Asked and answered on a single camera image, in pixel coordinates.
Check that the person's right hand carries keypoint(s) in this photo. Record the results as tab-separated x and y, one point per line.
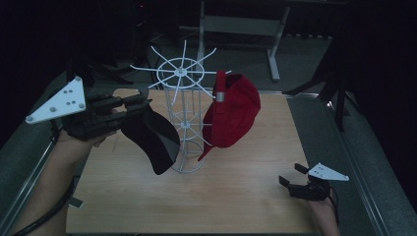
323	209

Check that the person's left hand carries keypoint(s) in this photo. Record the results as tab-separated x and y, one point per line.
91	141

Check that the grey metal desk frame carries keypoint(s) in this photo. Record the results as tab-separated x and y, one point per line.
242	25

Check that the red baseball cap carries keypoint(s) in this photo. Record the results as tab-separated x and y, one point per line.
239	111

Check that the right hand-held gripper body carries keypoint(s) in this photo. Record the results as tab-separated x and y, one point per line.
311	190

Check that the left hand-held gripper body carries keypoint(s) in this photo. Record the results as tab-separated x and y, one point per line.
62	101

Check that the grey sun visor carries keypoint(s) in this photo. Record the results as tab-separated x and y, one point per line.
147	137

